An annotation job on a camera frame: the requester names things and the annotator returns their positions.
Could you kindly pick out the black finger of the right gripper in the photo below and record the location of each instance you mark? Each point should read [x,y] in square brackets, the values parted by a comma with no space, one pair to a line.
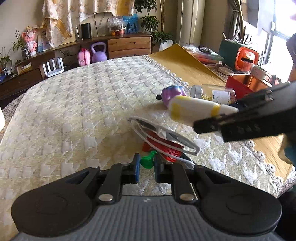
[215,123]

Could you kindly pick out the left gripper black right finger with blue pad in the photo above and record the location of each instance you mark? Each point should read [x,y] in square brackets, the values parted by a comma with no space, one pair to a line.
[226,204]

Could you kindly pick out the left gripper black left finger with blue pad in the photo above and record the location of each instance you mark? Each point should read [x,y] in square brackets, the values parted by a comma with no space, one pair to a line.
[67,204]

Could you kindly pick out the white yellow plastic bottle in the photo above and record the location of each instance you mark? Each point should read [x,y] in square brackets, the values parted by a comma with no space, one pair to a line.
[183,108]

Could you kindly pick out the clear jar silver lid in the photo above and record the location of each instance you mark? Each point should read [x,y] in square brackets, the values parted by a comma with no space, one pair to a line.
[215,93]

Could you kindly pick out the red snack packet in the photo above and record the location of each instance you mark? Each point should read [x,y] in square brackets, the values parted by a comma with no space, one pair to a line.
[147,148]

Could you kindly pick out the purple blue mushroom toy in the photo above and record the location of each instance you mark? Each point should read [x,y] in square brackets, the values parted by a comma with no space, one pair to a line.
[169,92]

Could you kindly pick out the green plastic toy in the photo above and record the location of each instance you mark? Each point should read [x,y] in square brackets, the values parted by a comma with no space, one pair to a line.
[148,161]

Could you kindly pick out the blue gloved hand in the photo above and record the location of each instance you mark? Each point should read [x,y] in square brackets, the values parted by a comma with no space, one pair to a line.
[287,150]

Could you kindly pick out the red metal tin box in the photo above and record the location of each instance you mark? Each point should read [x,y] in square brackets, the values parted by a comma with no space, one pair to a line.
[244,84]

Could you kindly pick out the white ceramic mug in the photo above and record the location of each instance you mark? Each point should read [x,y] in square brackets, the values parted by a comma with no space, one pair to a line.
[260,73]

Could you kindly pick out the yellow wood-grain mat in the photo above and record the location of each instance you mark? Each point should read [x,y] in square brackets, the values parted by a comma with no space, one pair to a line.
[192,71]

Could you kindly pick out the orange tissue box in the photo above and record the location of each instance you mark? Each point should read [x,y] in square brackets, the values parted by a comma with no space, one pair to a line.
[245,59]

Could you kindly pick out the round cream lid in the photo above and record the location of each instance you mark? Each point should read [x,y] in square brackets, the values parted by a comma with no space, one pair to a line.
[225,71]

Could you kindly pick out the stack of plastic folders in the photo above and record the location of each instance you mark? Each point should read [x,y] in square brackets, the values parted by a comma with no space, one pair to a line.
[205,58]

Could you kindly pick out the dark green storage bag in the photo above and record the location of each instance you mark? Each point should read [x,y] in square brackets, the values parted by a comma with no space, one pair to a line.
[229,50]

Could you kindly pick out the cream quilted table cover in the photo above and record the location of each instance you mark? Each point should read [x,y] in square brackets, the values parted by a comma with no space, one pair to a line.
[79,119]

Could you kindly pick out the white standing air conditioner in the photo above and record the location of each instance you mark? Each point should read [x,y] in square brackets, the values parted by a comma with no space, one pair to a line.
[190,22]

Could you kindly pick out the green potted plant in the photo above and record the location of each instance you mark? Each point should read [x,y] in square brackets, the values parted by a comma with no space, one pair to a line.
[153,26]

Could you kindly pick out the purple kettlebell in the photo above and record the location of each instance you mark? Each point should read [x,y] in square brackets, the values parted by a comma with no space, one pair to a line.
[98,56]

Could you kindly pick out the blue picture card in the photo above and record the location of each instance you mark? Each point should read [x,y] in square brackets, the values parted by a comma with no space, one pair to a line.
[131,24]

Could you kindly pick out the white wifi router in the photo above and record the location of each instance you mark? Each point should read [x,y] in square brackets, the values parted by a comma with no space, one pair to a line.
[53,67]

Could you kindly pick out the wrapped fruit basket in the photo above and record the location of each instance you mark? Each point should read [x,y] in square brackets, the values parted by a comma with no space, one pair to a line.
[116,26]

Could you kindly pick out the wooden drawer cabinet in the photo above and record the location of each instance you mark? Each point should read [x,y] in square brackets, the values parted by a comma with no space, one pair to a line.
[117,46]

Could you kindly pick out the pink toy case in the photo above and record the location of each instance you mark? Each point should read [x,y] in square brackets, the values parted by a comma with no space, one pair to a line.
[84,57]

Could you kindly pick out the black cylinder speaker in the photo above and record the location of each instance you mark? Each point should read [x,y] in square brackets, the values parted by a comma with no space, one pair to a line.
[86,31]

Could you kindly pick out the small potted plant left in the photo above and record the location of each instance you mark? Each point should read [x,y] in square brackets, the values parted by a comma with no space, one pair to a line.
[21,43]

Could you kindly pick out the pink plush doll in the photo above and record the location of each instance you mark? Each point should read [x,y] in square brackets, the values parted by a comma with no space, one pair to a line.
[29,37]

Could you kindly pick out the cream patterned hanging cloth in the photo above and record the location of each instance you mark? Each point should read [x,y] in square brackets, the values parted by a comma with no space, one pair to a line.
[61,17]

